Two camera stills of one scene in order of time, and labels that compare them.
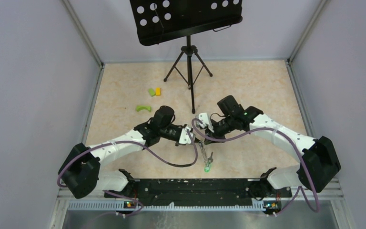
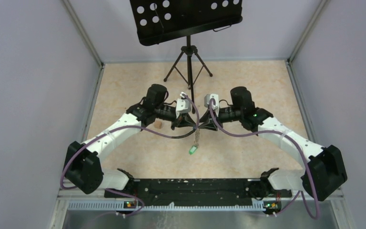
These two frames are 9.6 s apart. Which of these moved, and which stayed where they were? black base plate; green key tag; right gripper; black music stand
Moved: right gripper; green key tag
Stayed: black base plate; black music stand
